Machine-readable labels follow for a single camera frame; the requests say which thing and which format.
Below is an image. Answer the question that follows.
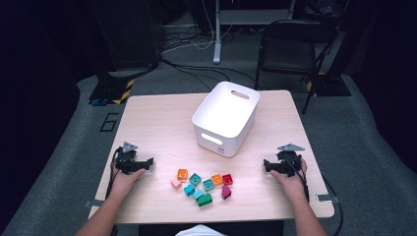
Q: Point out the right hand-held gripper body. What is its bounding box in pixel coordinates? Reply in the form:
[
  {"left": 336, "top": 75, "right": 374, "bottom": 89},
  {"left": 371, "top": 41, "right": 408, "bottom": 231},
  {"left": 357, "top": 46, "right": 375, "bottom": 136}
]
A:
[{"left": 276, "top": 143, "right": 306, "bottom": 178}]

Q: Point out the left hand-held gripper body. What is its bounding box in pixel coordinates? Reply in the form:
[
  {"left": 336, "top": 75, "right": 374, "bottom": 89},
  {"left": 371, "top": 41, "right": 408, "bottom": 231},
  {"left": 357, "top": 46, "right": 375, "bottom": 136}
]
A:
[{"left": 113, "top": 141, "right": 148, "bottom": 176}]

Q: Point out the white plastic storage box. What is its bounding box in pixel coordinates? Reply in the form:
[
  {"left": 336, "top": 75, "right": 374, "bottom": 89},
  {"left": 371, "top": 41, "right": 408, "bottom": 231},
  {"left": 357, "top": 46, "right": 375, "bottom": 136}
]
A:
[{"left": 191, "top": 81, "right": 261, "bottom": 158}]

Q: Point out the dark green toy block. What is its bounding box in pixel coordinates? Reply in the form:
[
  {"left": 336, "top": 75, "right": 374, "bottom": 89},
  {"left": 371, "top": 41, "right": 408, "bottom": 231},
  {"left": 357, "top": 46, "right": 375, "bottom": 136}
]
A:
[{"left": 197, "top": 192, "right": 213, "bottom": 207}]

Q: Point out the person's left hand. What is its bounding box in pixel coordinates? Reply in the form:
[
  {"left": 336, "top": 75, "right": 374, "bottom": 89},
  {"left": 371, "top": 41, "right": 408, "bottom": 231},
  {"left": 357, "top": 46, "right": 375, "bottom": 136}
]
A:
[{"left": 109, "top": 168, "right": 147, "bottom": 198}]

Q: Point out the person's right hand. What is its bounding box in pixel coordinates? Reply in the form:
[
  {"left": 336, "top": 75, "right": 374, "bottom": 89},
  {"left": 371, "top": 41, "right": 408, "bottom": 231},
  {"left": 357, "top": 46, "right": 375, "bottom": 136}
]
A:
[{"left": 269, "top": 158, "right": 309, "bottom": 198}]

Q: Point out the black striped stand base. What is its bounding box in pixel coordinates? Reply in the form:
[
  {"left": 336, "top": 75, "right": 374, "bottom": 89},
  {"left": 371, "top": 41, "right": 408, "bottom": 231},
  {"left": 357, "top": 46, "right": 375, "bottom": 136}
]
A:
[{"left": 89, "top": 72, "right": 136, "bottom": 106}]

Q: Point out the person's white clothing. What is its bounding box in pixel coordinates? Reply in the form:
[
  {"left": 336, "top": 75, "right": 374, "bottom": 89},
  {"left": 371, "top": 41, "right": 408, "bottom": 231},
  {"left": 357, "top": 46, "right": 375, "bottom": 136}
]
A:
[{"left": 175, "top": 224, "right": 227, "bottom": 236}]

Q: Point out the black folding chair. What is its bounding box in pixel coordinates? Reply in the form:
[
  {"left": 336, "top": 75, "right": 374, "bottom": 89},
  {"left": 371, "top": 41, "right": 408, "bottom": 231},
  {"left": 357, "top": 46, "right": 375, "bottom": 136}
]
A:
[{"left": 255, "top": 19, "right": 338, "bottom": 115}]

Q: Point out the dark cabinet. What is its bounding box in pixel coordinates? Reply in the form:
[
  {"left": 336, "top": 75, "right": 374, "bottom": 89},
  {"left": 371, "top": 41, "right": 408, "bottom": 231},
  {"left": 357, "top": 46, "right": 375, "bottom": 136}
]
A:
[{"left": 87, "top": 0, "right": 163, "bottom": 73}]

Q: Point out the left hand-held gripper black cable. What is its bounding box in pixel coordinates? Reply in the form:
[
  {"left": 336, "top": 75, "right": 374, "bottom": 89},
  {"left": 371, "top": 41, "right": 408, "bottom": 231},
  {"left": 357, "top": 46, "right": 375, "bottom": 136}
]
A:
[{"left": 105, "top": 147, "right": 123, "bottom": 202}]

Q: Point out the hand-held gripper black cable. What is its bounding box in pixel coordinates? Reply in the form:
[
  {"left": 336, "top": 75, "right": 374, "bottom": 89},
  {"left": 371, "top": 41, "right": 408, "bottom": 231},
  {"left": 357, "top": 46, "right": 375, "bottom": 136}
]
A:
[
  {"left": 288, "top": 153, "right": 344, "bottom": 236},
  {"left": 105, "top": 147, "right": 123, "bottom": 202}
]

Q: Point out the right hand-held gripper black cable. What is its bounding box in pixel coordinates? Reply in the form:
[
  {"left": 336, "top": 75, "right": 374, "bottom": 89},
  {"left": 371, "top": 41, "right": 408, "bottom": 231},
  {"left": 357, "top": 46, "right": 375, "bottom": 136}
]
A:
[{"left": 288, "top": 153, "right": 344, "bottom": 236}]

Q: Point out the black floor cable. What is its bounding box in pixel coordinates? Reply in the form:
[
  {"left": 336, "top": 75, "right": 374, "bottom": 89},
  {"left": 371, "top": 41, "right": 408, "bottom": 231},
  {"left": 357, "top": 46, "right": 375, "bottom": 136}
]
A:
[{"left": 160, "top": 57, "right": 258, "bottom": 92}]

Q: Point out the white floor cable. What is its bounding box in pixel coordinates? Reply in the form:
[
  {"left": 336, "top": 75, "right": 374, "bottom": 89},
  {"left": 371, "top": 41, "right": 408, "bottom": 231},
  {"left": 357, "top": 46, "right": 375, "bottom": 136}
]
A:
[{"left": 161, "top": 0, "right": 234, "bottom": 54}]

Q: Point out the white desk frame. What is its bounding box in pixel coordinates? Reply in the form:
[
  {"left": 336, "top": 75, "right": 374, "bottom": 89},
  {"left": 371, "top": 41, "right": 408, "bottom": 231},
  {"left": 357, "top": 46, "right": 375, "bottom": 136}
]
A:
[{"left": 212, "top": 0, "right": 296, "bottom": 65}]

